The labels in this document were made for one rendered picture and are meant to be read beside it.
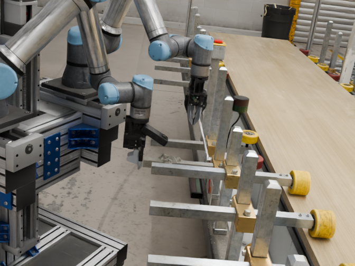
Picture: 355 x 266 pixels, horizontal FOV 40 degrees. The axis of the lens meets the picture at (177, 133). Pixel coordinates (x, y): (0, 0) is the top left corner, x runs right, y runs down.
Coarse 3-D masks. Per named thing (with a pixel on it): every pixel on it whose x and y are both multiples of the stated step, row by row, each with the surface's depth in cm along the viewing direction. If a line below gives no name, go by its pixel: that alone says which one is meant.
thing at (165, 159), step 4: (160, 156) 189; (164, 156) 188; (168, 156) 187; (172, 156) 187; (160, 160) 186; (164, 160) 185; (168, 160) 185; (172, 160) 186; (176, 160) 187; (180, 160) 188
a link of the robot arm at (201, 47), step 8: (192, 40) 188; (200, 40) 184; (208, 40) 184; (192, 48) 187; (200, 48) 185; (208, 48) 185; (192, 56) 188; (200, 56) 186; (208, 56) 187; (200, 64) 187; (208, 64) 188
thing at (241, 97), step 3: (237, 96) 184; (240, 96) 185; (243, 96) 185; (240, 99) 181; (243, 99) 181; (246, 99) 182; (234, 111) 183; (231, 114) 184; (240, 114) 185; (231, 117) 184; (237, 120) 186; (234, 123) 187; (231, 126) 188; (228, 135) 189; (228, 138) 190
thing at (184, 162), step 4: (144, 160) 186; (148, 160) 186; (152, 160) 186; (156, 160) 186; (184, 160) 189; (144, 164) 186; (148, 164) 186; (180, 164) 187; (184, 164) 187; (188, 164) 187; (192, 164) 187; (196, 164) 187; (200, 164) 188; (204, 164) 188; (208, 164) 189; (212, 164) 189; (240, 168) 188
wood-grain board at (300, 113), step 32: (224, 64) 326; (256, 64) 336; (288, 64) 347; (256, 96) 266; (288, 96) 273; (320, 96) 281; (352, 96) 289; (256, 128) 220; (288, 128) 225; (320, 128) 230; (352, 128) 235; (288, 160) 191; (320, 160) 194; (352, 160) 198; (288, 192) 166; (320, 192) 169; (352, 192) 171; (352, 224) 151; (320, 256) 133; (352, 256) 135
